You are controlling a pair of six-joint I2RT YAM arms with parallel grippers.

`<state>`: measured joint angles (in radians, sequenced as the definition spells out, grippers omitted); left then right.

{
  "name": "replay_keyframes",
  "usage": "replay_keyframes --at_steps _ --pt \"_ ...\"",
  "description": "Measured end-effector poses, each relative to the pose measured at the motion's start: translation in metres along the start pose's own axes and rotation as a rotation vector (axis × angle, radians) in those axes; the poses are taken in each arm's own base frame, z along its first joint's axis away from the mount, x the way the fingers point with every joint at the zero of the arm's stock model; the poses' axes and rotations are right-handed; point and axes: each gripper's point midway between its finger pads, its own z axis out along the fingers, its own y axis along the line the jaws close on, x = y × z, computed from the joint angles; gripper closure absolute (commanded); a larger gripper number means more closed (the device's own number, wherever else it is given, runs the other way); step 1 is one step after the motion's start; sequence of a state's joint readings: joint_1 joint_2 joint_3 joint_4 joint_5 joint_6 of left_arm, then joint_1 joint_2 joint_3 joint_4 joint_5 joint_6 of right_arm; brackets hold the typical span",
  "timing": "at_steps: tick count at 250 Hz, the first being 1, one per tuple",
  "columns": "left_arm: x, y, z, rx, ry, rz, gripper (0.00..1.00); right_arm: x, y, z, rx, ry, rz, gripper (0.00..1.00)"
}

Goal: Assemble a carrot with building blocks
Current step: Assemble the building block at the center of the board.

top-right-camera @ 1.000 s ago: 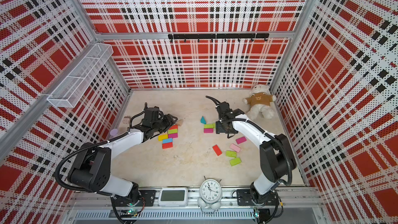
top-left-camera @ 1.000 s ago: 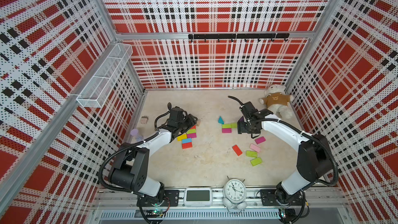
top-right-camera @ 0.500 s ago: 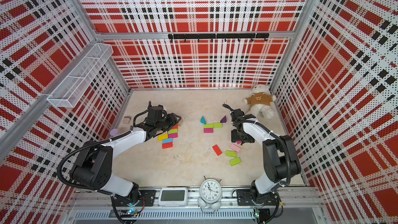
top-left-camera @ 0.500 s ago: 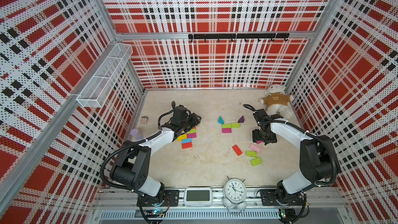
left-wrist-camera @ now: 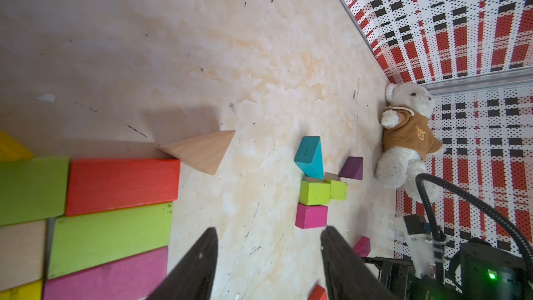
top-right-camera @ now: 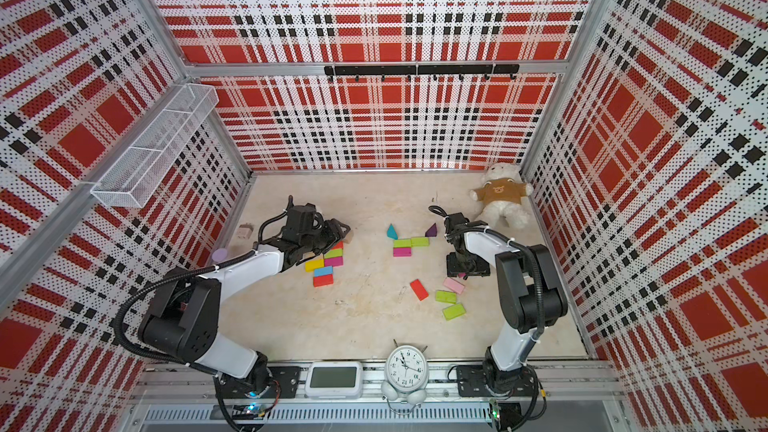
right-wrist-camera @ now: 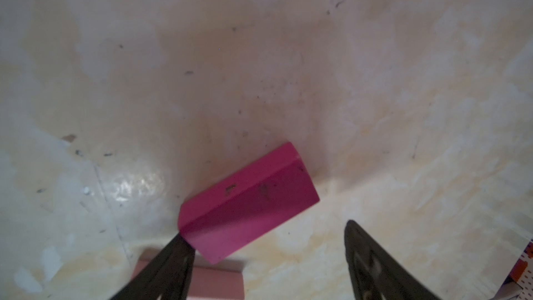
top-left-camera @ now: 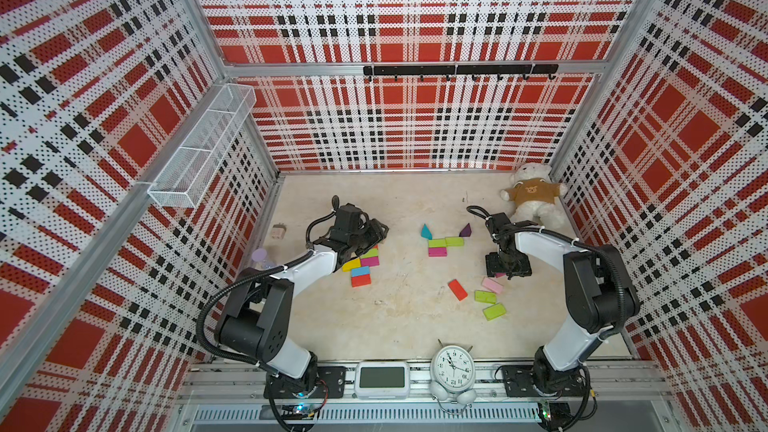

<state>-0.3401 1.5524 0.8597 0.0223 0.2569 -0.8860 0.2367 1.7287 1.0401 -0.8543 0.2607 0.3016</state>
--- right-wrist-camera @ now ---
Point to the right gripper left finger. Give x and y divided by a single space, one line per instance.
167 276

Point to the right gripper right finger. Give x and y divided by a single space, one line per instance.
374 273

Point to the pink rectangular block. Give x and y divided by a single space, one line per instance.
220 281

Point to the magenta block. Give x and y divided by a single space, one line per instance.
248 204

